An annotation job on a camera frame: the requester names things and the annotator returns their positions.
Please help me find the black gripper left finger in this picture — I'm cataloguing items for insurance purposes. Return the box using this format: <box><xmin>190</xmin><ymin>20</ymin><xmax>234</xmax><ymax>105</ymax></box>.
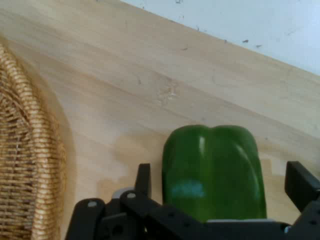
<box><xmin>66</xmin><ymin>163</ymin><xmax>208</xmax><ymax>240</ymax></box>

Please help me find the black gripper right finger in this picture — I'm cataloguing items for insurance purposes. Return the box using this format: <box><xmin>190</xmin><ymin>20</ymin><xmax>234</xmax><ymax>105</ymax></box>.
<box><xmin>284</xmin><ymin>161</ymin><xmax>320</xmax><ymax>240</ymax></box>

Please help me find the green bell pepper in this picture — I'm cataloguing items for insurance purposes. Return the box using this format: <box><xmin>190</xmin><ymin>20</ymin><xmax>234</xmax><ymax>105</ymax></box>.
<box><xmin>161</xmin><ymin>124</ymin><xmax>268</xmax><ymax>224</ymax></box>

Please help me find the wooden cutting board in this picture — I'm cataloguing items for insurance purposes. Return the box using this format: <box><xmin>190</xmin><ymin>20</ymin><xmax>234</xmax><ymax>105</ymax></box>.
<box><xmin>0</xmin><ymin>0</ymin><xmax>320</xmax><ymax>240</ymax></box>

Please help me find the woven wicker basket with handles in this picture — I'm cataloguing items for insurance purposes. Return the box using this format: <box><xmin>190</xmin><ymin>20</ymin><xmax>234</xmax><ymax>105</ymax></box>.
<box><xmin>0</xmin><ymin>34</ymin><xmax>76</xmax><ymax>240</ymax></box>

